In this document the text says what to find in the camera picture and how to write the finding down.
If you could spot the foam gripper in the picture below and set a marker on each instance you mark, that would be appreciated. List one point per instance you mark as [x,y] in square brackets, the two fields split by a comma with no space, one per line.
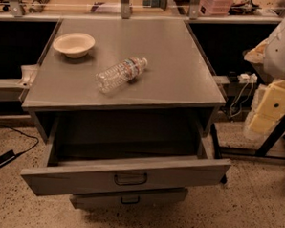
[284,51]

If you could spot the grey top drawer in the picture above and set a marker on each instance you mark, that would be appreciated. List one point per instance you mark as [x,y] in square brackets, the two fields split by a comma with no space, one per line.
[91,153]

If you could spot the grey drawer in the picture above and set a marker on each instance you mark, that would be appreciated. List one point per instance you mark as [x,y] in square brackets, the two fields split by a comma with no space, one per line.
[144,197]
[91,153]

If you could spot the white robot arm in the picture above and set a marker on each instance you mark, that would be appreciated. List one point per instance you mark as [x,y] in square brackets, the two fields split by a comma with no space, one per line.
[270,53]

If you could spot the grey metal drawer cabinet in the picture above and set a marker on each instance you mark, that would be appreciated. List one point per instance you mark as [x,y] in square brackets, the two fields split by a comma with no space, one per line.
[177,75]

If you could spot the grey bottom drawer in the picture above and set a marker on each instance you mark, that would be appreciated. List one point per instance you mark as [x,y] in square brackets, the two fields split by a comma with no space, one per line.
[144,197]

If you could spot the pink plastic basket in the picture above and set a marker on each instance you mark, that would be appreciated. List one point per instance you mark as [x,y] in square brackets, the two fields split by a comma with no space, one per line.
[214,7]

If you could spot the clear plastic water bottle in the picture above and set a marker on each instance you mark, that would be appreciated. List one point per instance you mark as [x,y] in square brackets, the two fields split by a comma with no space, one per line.
[114,77]

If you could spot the black tool on shelf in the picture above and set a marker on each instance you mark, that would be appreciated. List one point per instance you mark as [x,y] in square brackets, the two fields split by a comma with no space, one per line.
[38,6]

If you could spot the white charger plugs with cables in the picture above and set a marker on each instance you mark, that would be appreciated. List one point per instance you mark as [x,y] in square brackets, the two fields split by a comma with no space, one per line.
[249,82]

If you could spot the black power adapter with cable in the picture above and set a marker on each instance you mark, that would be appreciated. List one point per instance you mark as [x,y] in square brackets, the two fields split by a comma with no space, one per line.
[10,155]

